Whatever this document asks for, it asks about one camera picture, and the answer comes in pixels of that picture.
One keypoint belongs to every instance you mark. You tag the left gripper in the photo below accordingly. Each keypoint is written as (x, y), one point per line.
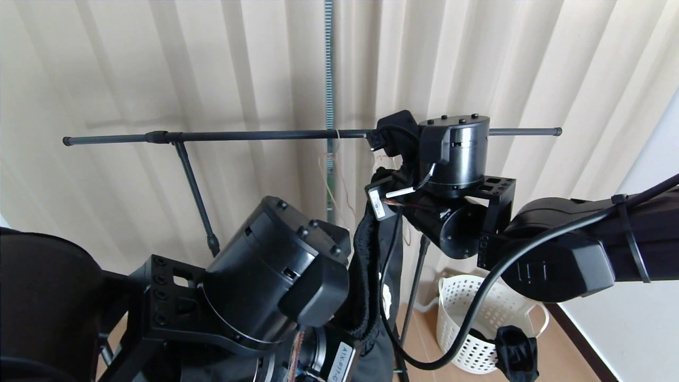
(329, 361)

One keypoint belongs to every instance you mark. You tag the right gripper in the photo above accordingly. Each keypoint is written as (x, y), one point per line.
(456, 233)

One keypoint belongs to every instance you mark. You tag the black shorts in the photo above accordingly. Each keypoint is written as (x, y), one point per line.
(366, 276)

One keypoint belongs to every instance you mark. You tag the black garment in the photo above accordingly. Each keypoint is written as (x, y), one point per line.
(517, 353)

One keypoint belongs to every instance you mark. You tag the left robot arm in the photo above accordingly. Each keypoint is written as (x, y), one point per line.
(48, 297)

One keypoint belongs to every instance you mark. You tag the white laundry basket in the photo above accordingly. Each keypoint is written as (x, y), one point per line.
(477, 302)

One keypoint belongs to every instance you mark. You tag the black clothes rack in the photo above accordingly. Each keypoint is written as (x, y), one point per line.
(238, 136)

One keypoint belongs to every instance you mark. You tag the beige curtain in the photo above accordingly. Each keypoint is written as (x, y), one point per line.
(212, 63)

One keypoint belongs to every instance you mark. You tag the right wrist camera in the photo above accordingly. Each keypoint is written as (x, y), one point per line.
(398, 132)

